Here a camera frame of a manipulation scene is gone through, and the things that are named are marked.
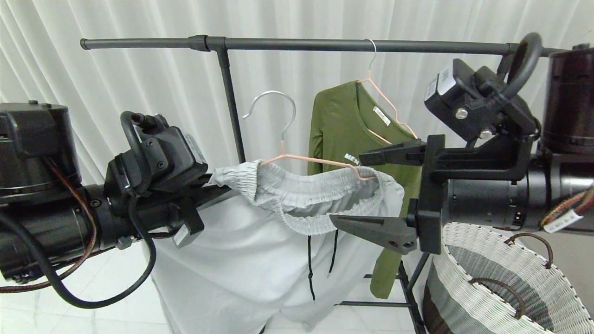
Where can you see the green long-sleeved shirt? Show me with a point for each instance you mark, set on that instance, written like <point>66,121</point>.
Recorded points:
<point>338,125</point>

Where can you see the white curtain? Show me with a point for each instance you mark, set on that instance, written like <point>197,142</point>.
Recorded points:
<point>139,93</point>

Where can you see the black clothes rack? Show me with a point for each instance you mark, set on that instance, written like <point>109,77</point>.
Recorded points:
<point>301,45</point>

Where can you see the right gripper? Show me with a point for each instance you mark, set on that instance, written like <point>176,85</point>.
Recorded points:
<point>487,204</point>

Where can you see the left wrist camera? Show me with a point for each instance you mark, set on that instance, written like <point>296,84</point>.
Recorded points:
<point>171,153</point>

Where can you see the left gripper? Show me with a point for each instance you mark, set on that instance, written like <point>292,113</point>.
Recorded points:
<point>69,222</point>

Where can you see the white laundry basket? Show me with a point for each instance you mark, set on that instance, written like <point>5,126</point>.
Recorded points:
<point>468,278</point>

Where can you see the pink clothes hanger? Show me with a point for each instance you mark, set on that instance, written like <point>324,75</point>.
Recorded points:
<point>370,76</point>
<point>273,93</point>

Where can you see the pale grey shorts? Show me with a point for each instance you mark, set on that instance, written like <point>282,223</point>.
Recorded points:
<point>241,260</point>

